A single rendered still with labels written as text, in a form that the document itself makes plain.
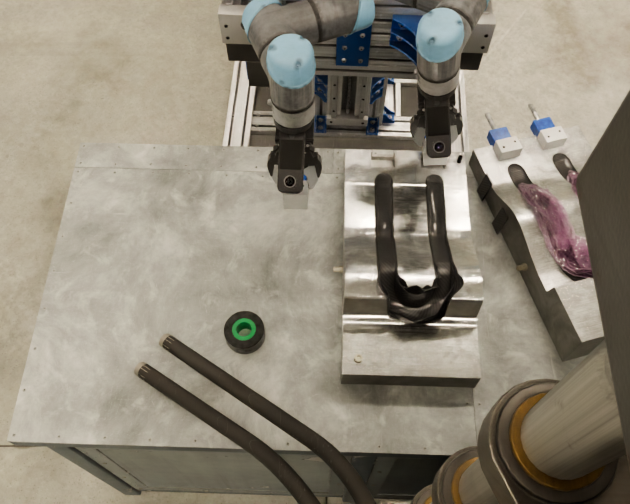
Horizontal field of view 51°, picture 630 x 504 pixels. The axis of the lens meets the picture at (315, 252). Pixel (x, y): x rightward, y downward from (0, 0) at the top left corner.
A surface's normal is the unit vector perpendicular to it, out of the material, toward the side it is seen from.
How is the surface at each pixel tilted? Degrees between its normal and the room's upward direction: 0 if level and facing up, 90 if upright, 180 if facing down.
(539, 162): 0
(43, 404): 0
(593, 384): 90
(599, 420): 90
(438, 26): 11
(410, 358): 0
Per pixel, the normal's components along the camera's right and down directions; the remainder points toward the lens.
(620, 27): 0.00, -0.47
